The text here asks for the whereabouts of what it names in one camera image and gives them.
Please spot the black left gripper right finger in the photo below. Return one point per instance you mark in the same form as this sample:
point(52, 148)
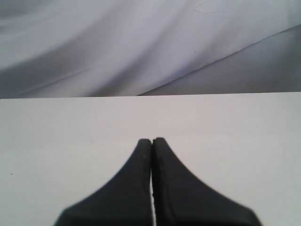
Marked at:
point(181, 199)

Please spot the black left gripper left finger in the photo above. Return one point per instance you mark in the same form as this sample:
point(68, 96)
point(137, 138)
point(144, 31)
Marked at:
point(125, 200)

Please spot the white backdrop cloth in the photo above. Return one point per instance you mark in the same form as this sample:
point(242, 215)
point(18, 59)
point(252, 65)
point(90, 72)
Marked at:
point(100, 48)

